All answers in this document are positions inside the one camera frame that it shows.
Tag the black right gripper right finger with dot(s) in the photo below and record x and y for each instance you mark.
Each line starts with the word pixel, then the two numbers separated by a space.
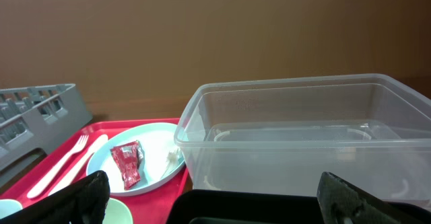
pixel 342 202

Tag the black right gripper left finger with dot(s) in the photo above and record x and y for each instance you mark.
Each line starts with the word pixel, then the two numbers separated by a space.
pixel 83 202

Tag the light green bowl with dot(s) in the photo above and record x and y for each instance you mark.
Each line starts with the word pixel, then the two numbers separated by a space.
pixel 117 212

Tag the red sauce packet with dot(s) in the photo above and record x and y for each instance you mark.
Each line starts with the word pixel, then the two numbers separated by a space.
pixel 128 158

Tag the white plastic fork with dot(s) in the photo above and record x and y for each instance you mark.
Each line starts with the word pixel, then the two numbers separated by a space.
pixel 41 185

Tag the white plastic spoon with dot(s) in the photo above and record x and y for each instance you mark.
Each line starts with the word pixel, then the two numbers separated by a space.
pixel 73 172

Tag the light blue plate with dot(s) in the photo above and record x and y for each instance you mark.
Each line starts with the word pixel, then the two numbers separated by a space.
pixel 156 140

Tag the light blue bowl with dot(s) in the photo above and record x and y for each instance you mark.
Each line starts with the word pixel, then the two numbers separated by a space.
pixel 9 207

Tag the white napkin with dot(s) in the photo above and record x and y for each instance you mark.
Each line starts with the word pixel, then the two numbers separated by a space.
pixel 172 159

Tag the grey dishwasher rack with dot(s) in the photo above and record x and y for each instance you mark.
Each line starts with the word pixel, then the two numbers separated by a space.
pixel 39 117

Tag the red serving tray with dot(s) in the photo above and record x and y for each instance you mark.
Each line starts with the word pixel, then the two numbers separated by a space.
pixel 150 207

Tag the clear plastic bin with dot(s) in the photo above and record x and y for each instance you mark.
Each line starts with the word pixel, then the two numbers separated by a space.
pixel 278 136

